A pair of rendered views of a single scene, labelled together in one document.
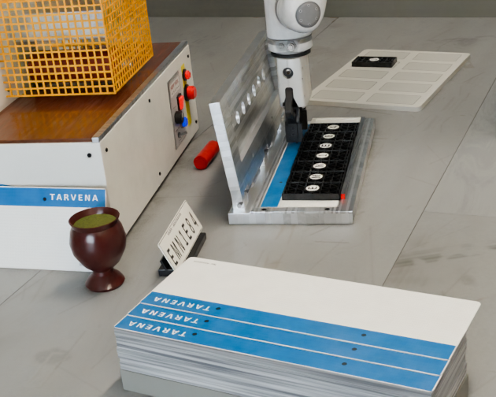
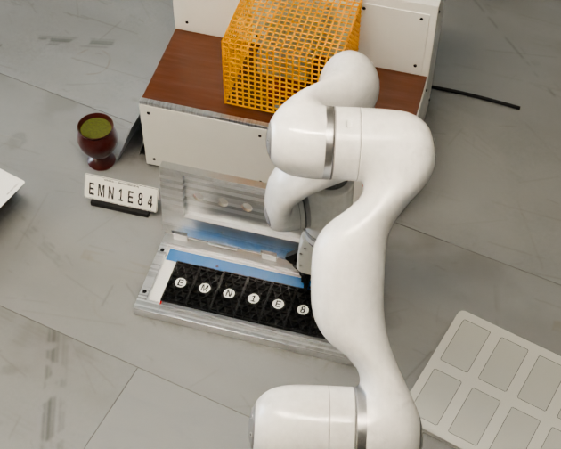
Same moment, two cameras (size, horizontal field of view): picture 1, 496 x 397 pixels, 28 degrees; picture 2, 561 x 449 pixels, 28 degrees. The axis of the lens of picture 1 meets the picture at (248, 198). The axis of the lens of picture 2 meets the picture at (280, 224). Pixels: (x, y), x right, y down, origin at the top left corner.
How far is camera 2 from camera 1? 2.48 m
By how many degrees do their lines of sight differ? 72
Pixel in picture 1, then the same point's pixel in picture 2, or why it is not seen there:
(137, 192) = (202, 163)
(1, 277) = (135, 105)
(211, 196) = not seen: hidden behind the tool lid
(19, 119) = (211, 53)
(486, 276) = (8, 383)
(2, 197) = not seen: hidden behind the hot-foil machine
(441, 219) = (117, 377)
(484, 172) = (204, 435)
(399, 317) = not seen: outside the picture
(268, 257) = (100, 254)
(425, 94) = (443, 431)
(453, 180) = (193, 404)
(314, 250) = (98, 282)
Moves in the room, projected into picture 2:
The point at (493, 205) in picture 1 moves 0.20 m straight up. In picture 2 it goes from (128, 421) to (116, 363)
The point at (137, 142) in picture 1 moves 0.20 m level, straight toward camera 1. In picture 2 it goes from (217, 141) to (118, 147)
